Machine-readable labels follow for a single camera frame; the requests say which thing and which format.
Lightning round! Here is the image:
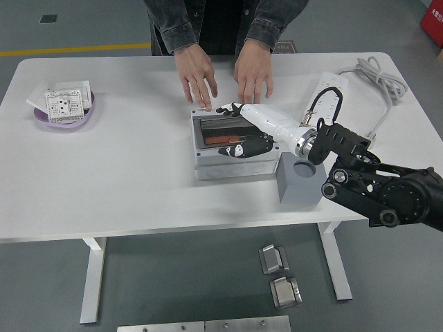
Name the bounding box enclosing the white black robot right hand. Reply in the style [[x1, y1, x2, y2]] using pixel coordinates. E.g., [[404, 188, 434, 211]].
[[215, 102, 307, 159]]

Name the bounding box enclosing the person's left hand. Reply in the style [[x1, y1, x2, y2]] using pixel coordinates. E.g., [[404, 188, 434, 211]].
[[234, 38, 275, 104]]

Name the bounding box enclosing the person's right hand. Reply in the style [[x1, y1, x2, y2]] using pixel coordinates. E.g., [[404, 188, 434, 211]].
[[174, 44, 219, 111]]

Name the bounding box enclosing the orange cylinder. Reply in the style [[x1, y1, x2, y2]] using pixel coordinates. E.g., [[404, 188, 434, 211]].
[[206, 135, 247, 145]]

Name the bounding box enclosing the grey electrical box clear lid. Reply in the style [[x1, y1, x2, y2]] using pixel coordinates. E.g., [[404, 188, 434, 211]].
[[190, 106, 280, 181]]

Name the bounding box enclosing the grey cube with round hole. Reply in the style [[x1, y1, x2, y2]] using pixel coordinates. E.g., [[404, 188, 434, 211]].
[[276, 151, 328, 205]]

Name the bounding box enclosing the red box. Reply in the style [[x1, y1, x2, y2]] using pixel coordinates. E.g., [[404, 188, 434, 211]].
[[419, 0, 443, 49]]

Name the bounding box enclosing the dark floor sign with lettering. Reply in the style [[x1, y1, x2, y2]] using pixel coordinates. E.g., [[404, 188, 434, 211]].
[[273, 40, 298, 55]]

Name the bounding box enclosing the person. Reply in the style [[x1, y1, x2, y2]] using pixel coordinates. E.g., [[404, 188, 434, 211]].
[[150, 0, 253, 56]]

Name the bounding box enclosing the white power strip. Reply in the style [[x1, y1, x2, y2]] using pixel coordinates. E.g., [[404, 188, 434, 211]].
[[304, 71, 350, 122]]

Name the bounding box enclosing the yellow floor tape line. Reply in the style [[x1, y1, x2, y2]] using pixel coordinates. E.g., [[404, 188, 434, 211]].
[[0, 41, 152, 58]]

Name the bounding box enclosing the white socket panel with holes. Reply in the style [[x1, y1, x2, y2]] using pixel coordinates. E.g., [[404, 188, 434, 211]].
[[44, 88, 85, 125]]

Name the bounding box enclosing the small metal block fixture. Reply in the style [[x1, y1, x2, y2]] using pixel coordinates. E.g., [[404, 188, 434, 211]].
[[258, 244, 290, 275], [269, 275, 303, 308]]

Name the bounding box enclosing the purple plastic bowl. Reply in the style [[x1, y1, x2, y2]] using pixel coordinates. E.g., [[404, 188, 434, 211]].
[[33, 90, 97, 131]]

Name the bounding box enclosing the white flat cover plate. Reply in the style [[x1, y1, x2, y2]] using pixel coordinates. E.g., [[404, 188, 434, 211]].
[[26, 79, 51, 113]]

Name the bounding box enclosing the white table leg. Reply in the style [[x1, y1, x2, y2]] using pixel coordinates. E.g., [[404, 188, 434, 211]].
[[80, 237, 107, 325], [318, 221, 353, 301]]

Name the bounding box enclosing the flat metal plate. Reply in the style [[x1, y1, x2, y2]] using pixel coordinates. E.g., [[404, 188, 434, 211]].
[[204, 315, 291, 332], [116, 320, 206, 332]]

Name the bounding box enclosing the white power cord with plug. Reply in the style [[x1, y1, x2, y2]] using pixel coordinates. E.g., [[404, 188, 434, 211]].
[[337, 56, 406, 139]]

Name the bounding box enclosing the white blank switch plate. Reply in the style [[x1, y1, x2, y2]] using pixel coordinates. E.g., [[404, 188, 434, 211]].
[[55, 79, 96, 108]]

